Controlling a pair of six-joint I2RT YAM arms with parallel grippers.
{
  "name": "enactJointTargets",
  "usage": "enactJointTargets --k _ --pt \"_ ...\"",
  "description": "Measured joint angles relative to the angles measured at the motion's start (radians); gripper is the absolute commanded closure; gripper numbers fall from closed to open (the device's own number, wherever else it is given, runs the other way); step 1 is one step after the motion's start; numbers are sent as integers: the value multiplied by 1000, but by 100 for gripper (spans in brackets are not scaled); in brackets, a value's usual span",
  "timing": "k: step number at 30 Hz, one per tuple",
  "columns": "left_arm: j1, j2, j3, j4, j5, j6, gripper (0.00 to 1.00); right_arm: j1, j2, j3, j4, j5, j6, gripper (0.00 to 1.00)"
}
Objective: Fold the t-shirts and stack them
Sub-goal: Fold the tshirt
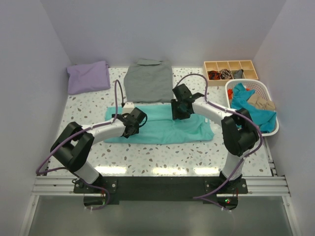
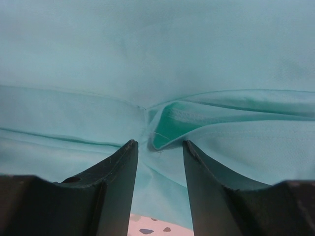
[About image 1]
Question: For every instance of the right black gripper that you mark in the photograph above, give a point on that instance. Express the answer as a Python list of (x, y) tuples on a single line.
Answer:
[(175, 114)]

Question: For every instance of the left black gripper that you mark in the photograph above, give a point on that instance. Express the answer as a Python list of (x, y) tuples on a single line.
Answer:
[(123, 115)]

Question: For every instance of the teal t shirt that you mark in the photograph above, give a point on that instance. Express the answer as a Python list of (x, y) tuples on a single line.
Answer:
[(161, 129)]

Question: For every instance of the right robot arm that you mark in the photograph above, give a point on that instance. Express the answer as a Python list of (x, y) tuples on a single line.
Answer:
[(240, 134)]

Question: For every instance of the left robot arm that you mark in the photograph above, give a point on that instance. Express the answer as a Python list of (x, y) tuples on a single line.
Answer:
[(73, 145)]

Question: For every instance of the folded grey shirt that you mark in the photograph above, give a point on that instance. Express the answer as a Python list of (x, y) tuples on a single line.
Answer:
[(149, 81)]

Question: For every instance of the red garment in basket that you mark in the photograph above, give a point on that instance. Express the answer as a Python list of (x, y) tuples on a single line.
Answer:
[(230, 93)]

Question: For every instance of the wooden compartment box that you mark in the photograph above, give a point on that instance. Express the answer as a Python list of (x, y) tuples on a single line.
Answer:
[(232, 65)]

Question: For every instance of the folded purple shirt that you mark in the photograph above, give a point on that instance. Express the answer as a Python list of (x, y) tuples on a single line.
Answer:
[(88, 77)]

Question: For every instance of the patterned cloth in box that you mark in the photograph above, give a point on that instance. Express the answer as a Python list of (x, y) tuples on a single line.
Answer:
[(226, 74)]

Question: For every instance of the grey cloth in box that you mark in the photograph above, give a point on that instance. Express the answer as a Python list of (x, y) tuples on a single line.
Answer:
[(238, 74)]

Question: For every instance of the beige garment in basket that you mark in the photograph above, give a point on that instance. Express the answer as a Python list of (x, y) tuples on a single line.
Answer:
[(261, 103)]

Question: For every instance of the white laundry basket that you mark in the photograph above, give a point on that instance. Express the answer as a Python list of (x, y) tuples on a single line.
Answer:
[(259, 88)]

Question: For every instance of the blue t shirt in basket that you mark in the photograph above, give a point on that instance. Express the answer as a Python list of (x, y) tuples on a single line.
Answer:
[(265, 119)]

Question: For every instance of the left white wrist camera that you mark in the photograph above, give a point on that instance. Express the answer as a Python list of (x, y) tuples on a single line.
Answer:
[(128, 107)]

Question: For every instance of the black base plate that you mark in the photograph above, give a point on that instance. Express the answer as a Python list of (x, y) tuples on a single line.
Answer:
[(113, 190)]

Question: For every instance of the aluminium frame rail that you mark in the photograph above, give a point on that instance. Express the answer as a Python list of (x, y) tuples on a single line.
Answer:
[(55, 210)]

